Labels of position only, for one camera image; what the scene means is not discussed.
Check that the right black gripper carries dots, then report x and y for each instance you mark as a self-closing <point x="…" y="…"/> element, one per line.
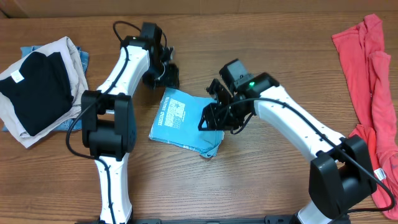
<point x="212" y="114"/>

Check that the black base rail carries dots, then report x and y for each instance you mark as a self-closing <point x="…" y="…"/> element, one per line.
<point x="217" y="221"/>

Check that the folded beige garment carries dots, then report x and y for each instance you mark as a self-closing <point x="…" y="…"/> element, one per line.
<point x="71" y="56"/>

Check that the red t-shirt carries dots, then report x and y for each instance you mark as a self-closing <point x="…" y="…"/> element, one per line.
<point x="365" y="64"/>

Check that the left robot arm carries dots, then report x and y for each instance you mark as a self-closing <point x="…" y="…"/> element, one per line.
<point x="108" y="122"/>

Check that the folded black t-shirt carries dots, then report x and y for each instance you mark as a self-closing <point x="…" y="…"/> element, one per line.
<point x="44" y="93"/>

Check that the light blue printed t-shirt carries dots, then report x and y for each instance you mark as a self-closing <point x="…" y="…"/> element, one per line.
<point x="177" y="120"/>

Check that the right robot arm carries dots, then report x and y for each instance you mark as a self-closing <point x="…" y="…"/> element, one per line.
<point x="339" y="166"/>

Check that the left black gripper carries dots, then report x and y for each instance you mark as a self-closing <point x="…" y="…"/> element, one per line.
<point x="171" y="79"/>

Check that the folded blue jeans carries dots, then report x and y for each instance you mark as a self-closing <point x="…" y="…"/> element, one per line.
<point x="67" y="124"/>

